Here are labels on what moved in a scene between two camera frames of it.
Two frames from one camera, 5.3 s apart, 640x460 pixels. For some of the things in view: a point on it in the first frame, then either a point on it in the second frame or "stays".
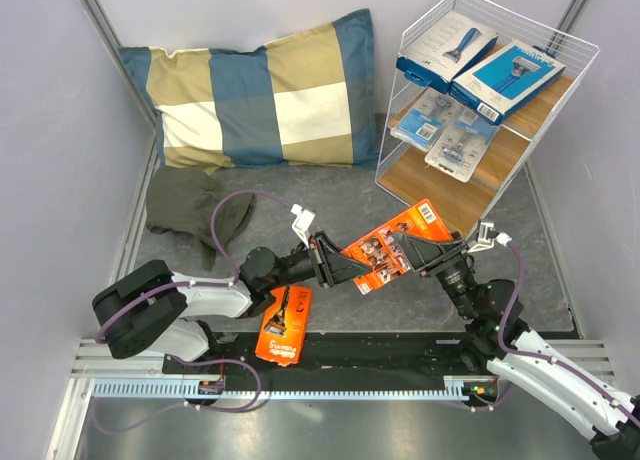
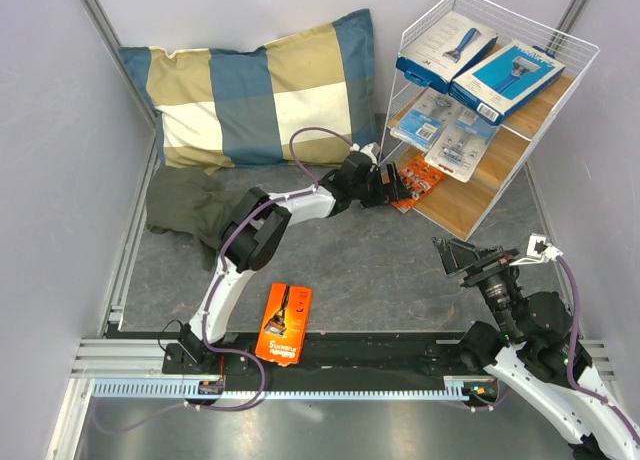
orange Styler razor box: (383, 252) to (421, 176)
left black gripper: (331, 263) to (390, 193)
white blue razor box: (446, 50) stays
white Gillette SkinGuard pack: (426, 121) stays
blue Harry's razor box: (496, 85) stays
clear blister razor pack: (462, 143) stays
